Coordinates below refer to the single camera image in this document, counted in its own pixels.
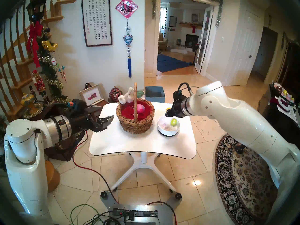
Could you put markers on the small black nutcracker figure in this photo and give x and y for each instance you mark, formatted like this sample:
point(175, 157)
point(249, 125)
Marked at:
point(32, 92)

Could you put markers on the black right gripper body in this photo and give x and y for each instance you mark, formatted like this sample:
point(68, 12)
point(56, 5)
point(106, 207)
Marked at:
point(177, 108)

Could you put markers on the framed calligraphy scroll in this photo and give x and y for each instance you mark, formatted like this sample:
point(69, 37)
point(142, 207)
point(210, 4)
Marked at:
point(96, 18)

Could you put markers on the black fireplace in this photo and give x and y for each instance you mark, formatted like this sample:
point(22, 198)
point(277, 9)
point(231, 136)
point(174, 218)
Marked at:
point(191, 40)

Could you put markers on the blue box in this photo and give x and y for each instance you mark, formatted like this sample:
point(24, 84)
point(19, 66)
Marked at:
point(158, 96)

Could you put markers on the red cloisonne jar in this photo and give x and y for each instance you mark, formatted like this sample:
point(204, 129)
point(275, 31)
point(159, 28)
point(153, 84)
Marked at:
point(115, 94)

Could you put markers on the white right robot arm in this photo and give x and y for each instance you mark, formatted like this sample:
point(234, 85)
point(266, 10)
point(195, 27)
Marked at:
point(234, 119)

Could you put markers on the red christmas stocking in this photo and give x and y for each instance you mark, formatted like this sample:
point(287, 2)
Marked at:
point(193, 29)

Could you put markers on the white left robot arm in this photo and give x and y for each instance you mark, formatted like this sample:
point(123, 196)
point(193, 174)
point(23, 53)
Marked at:
point(25, 180)

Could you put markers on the wooden staircase railing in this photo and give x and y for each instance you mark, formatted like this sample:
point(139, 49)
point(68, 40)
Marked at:
point(56, 17)

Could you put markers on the white panel door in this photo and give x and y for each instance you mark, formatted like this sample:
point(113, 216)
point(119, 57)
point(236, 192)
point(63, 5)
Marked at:
point(243, 51)

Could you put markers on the black floor fan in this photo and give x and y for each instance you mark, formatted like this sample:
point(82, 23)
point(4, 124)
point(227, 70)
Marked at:
point(195, 48)

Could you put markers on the blue tassel vase ornament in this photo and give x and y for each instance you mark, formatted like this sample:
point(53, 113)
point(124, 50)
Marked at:
point(128, 40)

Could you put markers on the black framed wall picture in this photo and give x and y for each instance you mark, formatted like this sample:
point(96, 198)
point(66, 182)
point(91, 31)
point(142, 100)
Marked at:
point(173, 21)

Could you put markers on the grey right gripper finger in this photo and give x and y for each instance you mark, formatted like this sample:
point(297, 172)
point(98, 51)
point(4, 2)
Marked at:
point(167, 114)

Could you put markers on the silver green tinsel garland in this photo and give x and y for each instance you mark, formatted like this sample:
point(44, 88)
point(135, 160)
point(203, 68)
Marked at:
point(218, 13)

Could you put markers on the ornate brass round tray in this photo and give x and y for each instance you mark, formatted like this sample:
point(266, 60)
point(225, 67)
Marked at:
point(38, 110)

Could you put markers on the red ribbon bow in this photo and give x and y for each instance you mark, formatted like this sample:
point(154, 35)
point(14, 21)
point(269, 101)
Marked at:
point(35, 31)

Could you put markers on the glass french door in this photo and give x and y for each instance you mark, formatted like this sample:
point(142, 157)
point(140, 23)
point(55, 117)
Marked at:
point(203, 39)

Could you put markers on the gold foil ornament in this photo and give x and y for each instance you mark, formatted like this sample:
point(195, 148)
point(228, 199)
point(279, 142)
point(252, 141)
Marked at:
point(49, 46)

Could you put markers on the green christmas garland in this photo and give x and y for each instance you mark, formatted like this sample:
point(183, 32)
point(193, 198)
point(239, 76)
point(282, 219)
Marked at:
point(49, 72)

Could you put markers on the red diamond fu decoration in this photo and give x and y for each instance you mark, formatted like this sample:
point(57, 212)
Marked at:
point(126, 7)

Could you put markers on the white bowl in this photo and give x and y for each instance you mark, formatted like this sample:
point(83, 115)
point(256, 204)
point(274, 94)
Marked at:
point(168, 132)

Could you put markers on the patterned oriental rug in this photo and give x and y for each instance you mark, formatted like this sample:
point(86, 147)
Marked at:
point(225, 180)

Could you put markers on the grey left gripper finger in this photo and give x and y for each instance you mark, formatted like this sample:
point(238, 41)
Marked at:
point(93, 108)
point(106, 120)

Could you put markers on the pink easter egg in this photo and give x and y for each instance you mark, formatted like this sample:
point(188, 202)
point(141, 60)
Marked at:
point(140, 108)

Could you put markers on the shiny green easter egg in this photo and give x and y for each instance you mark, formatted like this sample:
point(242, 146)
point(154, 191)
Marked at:
point(173, 121)

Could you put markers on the small dark vase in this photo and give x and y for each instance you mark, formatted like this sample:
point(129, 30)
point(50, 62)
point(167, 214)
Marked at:
point(87, 85)

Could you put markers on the red decorated egg ornament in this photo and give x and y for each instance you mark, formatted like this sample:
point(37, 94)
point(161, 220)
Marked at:
point(278, 89)

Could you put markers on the black lantern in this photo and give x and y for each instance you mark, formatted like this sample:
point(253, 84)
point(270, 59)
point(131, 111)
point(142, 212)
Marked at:
point(37, 9)

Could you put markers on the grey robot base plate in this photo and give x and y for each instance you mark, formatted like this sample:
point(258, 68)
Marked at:
point(164, 215)

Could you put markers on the yellow armchair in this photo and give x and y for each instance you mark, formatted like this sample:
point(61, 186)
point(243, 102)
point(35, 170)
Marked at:
point(163, 41)

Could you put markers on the yellow ornate vase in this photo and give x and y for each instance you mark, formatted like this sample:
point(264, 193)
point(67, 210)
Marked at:
point(28, 100)

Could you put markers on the green folded cloth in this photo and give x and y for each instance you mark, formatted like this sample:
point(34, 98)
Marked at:
point(141, 93)

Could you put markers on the blue floor rug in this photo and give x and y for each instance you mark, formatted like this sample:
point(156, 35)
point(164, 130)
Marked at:
point(167, 62)

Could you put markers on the gold framed painting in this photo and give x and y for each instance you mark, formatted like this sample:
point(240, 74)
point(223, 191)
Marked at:
point(195, 18)

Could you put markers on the white framed picture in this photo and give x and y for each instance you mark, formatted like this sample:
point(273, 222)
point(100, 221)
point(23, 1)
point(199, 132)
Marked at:
point(91, 94)

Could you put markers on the black power strip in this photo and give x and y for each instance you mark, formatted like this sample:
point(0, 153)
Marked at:
point(138, 213)

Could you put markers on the red santa hat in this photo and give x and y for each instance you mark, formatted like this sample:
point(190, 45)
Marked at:
point(274, 100)

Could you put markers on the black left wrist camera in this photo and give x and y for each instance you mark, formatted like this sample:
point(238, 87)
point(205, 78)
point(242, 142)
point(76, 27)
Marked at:
point(78, 105)

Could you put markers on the round wooden stool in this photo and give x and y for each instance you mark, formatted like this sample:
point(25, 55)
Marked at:
point(52, 177)

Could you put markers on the white pedestal table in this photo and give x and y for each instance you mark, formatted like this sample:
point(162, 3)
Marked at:
point(140, 142)

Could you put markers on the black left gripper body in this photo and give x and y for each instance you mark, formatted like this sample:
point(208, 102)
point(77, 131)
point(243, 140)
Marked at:
point(82, 121)

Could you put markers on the white plush bunny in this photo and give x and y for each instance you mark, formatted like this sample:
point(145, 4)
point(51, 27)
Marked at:
point(124, 99)

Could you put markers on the red nutcracker figure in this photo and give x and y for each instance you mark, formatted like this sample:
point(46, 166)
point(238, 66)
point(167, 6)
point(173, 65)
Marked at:
point(39, 85)

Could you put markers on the red mesh basket lining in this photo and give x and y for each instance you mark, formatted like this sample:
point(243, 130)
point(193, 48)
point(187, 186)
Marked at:
point(127, 110)

